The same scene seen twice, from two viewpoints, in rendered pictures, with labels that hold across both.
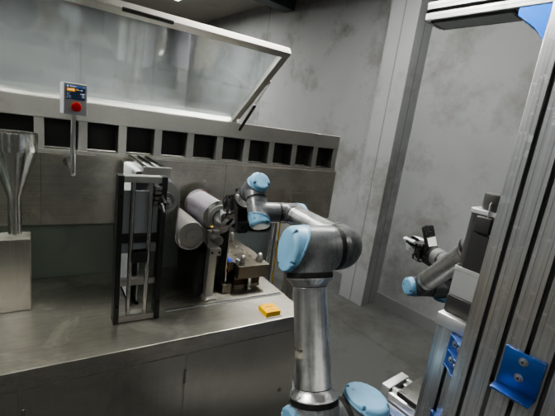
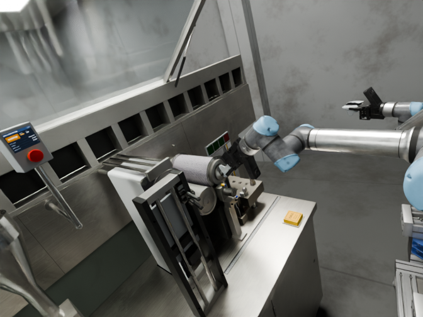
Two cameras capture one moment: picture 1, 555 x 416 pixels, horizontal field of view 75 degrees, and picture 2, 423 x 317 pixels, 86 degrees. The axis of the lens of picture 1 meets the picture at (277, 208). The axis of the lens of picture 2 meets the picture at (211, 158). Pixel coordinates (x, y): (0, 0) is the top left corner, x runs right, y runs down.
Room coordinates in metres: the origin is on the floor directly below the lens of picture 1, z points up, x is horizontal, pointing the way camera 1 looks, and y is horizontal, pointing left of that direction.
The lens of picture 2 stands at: (0.61, 0.40, 1.73)
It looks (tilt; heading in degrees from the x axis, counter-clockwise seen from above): 24 degrees down; 350
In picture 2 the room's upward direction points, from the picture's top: 18 degrees counter-clockwise
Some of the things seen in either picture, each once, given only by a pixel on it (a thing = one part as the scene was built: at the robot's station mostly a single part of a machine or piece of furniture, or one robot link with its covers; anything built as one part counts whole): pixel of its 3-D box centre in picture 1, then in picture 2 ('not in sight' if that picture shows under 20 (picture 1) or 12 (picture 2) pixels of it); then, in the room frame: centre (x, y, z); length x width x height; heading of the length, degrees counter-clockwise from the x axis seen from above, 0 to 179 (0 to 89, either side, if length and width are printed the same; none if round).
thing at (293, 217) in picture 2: (269, 309); (293, 217); (1.40, -0.02, 0.91); 0.07 x 0.07 x 0.02; 33
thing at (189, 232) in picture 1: (182, 227); (187, 195); (1.54, 0.41, 1.18); 0.26 x 0.12 x 0.12; 33
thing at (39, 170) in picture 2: (73, 144); (58, 197); (1.23, 0.72, 1.51); 0.02 x 0.02 x 0.20
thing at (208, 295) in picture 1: (211, 265); (232, 212); (1.45, 0.24, 1.05); 0.06 x 0.05 x 0.31; 33
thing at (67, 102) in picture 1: (73, 99); (24, 147); (1.22, 0.71, 1.66); 0.07 x 0.07 x 0.10; 44
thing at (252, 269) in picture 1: (235, 256); (226, 188); (1.74, 0.18, 1.00); 0.40 x 0.16 x 0.06; 33
